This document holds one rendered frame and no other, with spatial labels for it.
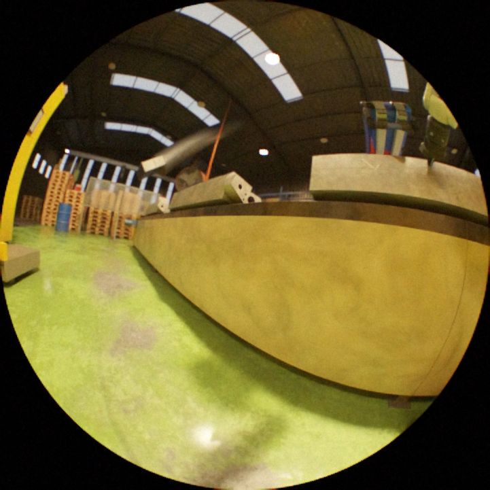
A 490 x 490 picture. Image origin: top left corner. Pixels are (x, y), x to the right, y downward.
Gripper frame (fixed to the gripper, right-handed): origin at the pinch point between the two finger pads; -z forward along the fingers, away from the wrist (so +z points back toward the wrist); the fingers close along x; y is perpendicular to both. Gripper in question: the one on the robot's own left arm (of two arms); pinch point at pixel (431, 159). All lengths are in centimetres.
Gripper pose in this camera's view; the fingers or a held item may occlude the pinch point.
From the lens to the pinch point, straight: 78.1
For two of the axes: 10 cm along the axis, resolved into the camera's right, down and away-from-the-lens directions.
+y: 2.8, -9.5, 1.3
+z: -6.1, -2.8, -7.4
